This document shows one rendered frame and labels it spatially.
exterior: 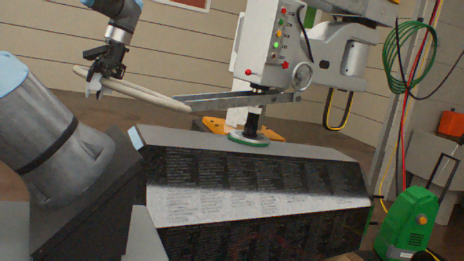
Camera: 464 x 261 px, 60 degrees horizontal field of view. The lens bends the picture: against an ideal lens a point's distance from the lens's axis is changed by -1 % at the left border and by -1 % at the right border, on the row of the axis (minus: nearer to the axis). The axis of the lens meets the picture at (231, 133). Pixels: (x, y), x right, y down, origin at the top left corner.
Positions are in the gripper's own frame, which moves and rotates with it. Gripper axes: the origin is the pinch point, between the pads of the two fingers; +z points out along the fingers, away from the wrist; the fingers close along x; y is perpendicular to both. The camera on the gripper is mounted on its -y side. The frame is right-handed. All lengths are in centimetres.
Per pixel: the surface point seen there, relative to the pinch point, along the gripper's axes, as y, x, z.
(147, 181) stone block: 21.1, 21.4, 25.1
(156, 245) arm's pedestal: 59, -35, 21
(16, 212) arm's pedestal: 27, -44, 26
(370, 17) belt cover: 66, 111, -86
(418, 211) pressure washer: 137, 200, 9
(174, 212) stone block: 35, 24, 32
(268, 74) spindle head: 38, 66, -34
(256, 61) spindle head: 30, 64, -37
